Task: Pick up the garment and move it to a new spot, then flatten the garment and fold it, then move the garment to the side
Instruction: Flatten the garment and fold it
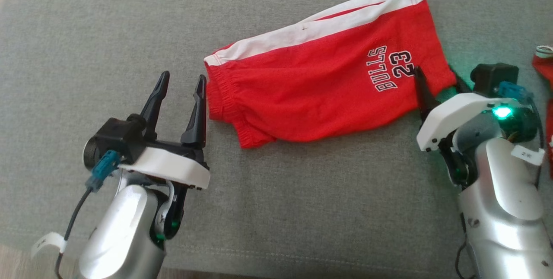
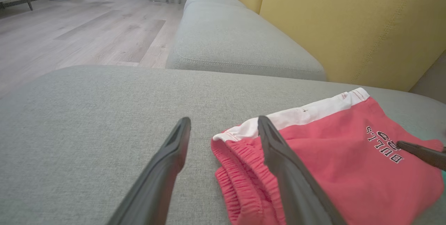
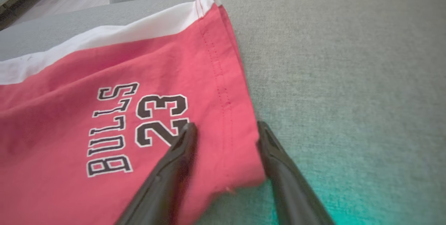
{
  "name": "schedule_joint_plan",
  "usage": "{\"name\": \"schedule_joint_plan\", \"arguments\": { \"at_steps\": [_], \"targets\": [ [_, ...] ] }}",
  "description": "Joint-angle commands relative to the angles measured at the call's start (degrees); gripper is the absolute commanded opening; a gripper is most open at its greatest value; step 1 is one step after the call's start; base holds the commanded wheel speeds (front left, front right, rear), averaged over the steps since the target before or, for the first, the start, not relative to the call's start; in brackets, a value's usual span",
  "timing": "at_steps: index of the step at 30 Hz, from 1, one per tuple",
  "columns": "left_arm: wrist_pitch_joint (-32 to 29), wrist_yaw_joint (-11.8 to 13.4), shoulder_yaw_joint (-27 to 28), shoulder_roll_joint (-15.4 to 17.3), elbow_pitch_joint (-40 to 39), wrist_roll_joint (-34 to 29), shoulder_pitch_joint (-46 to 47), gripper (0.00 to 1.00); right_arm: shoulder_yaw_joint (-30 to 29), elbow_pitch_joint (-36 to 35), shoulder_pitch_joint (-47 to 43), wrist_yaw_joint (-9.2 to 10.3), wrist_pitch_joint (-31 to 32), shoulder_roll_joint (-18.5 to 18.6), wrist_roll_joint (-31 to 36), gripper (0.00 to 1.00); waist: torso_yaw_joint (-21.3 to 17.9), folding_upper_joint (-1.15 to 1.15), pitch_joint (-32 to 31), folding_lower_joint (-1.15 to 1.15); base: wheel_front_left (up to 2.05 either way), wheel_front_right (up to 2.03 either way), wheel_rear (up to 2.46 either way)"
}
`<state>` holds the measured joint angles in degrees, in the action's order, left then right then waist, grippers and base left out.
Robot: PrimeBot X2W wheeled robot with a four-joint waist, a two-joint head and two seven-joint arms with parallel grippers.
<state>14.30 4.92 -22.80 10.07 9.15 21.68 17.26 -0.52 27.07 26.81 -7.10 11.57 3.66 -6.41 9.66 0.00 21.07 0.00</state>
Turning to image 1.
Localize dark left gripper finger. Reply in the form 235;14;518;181
181;75;208;148
139;71;171;142

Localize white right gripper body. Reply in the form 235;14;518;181
416;92;526;187

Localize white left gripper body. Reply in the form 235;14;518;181
119;141;211;241

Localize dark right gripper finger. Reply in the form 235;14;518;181
413;66;441;122
449;65;474;94

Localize red Bulls basketball jersey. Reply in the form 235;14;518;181
532;45;553;168

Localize red Bulls basketball shorts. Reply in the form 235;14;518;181
204;0;458;149

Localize grey sofa seat cushion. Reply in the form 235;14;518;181
0;0;553;279

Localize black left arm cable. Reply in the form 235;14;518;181
54;149;121;279

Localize white right cable label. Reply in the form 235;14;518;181
511;145;546;167

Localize white cable label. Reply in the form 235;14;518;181
30;231;67;259
511;145;546;167

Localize white left cable label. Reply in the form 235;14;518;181
30;231;67;259

